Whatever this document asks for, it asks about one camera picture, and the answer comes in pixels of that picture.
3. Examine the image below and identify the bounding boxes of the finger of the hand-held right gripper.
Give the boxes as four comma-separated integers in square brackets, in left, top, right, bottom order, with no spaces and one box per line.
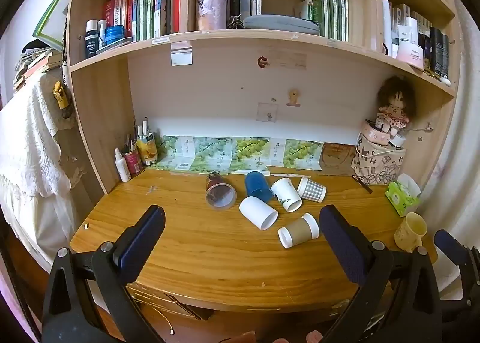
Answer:
[434,230,480,306]

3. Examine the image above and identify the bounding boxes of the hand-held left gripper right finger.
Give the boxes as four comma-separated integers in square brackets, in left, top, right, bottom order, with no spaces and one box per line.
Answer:
[319,204,443,343]

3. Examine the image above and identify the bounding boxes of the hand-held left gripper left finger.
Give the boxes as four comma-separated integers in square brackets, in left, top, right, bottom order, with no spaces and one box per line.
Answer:
[41,205,166,343]

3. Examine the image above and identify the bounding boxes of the brown sleeve paper cup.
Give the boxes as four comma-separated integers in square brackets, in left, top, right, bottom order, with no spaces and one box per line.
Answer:
[278,213,320,249]

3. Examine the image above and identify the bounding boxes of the checkered paper cup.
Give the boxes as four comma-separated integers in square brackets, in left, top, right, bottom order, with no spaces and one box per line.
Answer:
[297,177,327,203]

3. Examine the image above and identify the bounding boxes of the white paper cup green print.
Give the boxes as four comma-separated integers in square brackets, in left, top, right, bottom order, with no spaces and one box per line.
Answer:
[270,177,303,213]

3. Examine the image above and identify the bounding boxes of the plain white cup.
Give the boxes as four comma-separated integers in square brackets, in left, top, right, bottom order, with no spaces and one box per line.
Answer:
[239,196,278,231]

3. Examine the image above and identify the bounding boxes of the clear plastic cup red print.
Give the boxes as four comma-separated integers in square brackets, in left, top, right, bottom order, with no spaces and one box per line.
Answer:
[205,172,237,211]

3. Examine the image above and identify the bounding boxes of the blue cup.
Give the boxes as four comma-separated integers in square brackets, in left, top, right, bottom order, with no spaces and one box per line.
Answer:
[244,171,273,203]

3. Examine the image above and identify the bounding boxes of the yellow mug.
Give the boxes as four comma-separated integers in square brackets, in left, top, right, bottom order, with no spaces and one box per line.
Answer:
[394,212,428,252]

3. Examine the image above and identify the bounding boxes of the dark pen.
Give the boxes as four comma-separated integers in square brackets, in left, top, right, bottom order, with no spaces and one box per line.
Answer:
[352,175,374,194]

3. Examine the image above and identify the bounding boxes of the green tissue pack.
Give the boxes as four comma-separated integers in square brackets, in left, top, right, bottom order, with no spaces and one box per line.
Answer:
[385,173,421,217]

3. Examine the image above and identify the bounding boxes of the white spray bottle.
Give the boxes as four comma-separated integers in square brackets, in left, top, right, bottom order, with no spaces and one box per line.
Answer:
[114,148,132,182]

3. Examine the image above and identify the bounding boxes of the red can pen holder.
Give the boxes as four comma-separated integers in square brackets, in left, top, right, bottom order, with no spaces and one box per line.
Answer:
[123,150,143,178]

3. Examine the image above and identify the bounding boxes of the letter printed canvas bag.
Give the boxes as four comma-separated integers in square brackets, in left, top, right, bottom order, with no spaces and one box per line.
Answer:
[351,132,406,184]

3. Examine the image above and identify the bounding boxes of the brown printed card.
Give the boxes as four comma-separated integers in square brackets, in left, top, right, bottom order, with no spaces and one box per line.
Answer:
[320,142,357,175]

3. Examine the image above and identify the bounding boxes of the yellow pen container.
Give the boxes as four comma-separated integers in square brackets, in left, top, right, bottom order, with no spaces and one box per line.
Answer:
[137,133,158,167]

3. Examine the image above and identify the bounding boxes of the green grape printed card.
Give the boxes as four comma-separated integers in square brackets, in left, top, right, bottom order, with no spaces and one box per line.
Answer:
[189,137,233,172]
[152,135,196,170]
[229,137,271,173]
[283,139,324,171]

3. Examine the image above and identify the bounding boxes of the pink round box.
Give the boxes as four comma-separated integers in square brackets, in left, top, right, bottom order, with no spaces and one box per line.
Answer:
[361,119,392,146]

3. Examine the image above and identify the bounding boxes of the wooden bookshelf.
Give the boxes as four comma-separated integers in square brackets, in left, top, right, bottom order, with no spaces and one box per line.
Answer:
[62,0,464,195]

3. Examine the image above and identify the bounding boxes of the brown-haired rag doll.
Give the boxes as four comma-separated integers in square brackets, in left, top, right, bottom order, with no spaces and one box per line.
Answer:
[376,77,417,137]

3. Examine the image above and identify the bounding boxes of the white lace cloth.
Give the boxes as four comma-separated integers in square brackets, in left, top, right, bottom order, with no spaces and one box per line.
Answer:
[0,73,72,199]

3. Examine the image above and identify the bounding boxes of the yellow hanging toy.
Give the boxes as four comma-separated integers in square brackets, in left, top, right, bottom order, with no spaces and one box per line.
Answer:
[53,81,72,110]

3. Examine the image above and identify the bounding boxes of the row of cosmetic bottles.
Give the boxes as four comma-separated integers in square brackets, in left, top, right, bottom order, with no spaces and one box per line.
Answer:
[382,0,452,86]

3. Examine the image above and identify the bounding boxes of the stack of old books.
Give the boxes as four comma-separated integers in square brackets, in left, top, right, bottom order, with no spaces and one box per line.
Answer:
[13,41,64,92]

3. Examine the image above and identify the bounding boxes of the dark bottle white label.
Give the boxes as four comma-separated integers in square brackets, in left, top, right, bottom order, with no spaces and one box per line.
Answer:
[84,20,99,59]

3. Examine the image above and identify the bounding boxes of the blue jar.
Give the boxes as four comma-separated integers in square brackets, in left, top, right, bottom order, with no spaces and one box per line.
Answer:
[105,25,125,46]

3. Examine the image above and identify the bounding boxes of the grey fabric pouch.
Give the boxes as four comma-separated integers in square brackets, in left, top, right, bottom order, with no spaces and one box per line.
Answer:
[242,15,321,36]

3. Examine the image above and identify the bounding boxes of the row of dark green books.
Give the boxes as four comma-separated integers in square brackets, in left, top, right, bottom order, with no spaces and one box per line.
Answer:
[300,0,349,42]

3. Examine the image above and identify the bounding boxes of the row of red green books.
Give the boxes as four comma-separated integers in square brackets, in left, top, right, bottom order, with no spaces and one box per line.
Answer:
[102,0,181,41]

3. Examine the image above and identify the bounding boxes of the green framed board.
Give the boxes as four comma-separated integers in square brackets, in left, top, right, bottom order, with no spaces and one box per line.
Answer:
[33,0,74,44]

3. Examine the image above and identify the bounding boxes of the small square wall card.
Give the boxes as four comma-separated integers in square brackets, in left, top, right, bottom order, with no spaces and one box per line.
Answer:
[257,103,279,123]

